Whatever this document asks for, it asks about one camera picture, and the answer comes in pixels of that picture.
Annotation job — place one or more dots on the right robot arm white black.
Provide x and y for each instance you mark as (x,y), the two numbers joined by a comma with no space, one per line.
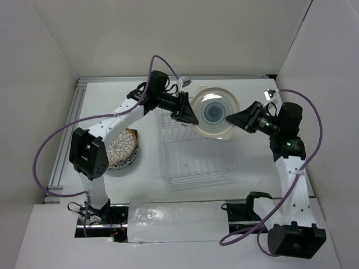
(292,228)

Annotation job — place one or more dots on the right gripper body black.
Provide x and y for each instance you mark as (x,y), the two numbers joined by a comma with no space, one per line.
(267,123)

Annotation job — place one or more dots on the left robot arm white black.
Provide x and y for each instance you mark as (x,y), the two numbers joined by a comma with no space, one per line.
(88,151)

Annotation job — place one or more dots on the white wire dish rack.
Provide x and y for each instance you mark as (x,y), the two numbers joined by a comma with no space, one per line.
(189,160)

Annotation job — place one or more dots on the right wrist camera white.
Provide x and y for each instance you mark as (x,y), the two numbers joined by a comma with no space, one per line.
(271,95)

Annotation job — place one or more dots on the beige plate blue swirl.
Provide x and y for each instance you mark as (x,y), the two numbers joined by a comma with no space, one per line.
(211,106)

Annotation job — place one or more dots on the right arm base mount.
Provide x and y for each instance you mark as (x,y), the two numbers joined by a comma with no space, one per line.
(239,216)

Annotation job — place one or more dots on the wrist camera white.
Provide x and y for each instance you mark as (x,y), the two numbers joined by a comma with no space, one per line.
(271,95)
(184,82)

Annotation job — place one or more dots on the blue floral white plate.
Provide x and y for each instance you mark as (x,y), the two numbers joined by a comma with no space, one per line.
(121,157)

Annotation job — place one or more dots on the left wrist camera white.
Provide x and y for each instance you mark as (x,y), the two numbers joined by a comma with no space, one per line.
(184,82)

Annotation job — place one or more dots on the brown rim floral bowl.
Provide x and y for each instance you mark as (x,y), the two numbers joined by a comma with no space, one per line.
(125,138)

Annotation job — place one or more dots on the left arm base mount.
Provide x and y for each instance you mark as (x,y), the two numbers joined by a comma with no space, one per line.
(113,224)

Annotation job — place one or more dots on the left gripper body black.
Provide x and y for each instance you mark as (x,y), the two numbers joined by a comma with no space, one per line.
(167,102)

